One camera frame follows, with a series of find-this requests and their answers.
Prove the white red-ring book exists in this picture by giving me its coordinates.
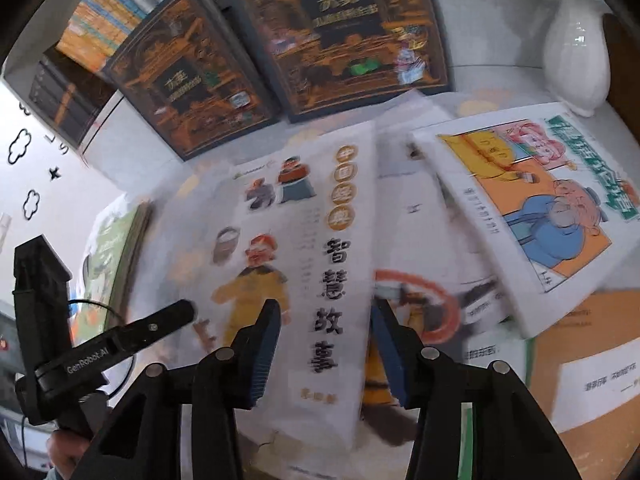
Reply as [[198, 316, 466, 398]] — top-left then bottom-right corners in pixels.
[[360, 95, 511, 446]]

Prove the white blue-robed elder comic book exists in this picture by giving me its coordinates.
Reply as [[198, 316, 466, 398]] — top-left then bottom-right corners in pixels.
[[410, 102, 628, 338]]

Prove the white bookshelf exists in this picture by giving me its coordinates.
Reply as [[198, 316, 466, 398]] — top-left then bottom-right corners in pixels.
[[2, 0, 226, 161]]

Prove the dark boxed book set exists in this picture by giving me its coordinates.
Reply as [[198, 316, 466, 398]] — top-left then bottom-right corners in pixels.
[[27, 55, 118, 143]]

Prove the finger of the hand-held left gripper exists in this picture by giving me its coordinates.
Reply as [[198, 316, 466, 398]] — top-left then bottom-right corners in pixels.
[[117, 300, 196, 356]]

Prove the dark ornate encyclopedia book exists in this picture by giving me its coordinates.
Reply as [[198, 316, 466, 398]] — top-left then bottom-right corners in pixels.
[[102, 0, 281, 161], [212, 0, 451, 123]]

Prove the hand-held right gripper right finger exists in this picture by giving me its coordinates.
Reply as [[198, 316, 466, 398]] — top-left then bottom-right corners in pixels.
[[370, 297, 583, 480]]

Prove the white yellow-robed figure storybook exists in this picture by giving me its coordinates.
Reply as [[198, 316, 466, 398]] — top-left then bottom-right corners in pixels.
[[155, 120, 378, 480]]

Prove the person's left hand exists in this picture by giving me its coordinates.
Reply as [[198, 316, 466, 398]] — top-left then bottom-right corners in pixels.
[[48, 429, 101, 480]]

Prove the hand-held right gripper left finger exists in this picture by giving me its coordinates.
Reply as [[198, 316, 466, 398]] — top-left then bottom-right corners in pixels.
[[87, 299, 282, 480]]

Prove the white ribbed vase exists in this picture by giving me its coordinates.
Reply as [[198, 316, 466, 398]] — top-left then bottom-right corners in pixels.
[[542, 0, 613, 118]]

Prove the row of orange books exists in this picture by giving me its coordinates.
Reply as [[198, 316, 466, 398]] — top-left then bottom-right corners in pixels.
[[55, 0, 191, 73]]

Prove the brown book white label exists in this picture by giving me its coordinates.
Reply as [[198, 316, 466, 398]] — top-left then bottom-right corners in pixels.
[[525, 287, 640, 436]]

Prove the stack of books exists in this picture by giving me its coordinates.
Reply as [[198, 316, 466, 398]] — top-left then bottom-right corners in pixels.
[[82, 199, 153, 321]]

